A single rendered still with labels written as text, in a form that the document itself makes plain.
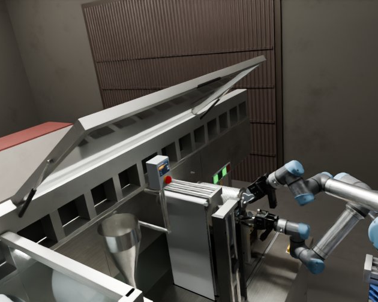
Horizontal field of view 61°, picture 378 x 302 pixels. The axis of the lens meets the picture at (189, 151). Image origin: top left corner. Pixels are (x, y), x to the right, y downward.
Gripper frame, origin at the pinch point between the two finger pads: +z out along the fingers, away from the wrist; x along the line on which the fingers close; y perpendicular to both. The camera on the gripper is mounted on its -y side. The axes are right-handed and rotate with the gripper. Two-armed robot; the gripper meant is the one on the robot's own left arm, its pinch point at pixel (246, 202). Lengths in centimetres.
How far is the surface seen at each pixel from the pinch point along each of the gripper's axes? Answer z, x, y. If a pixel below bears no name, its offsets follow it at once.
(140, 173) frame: 12, 33, 44
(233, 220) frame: -12.9, 30.8, 3.1
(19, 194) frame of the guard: -1, 88, 57
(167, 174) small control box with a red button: -21, 52, 34
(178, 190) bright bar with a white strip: 2.3, 30.4, 26.5
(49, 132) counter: 374, -168, 242
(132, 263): 0, 71, 17
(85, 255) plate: 23, 72, 29
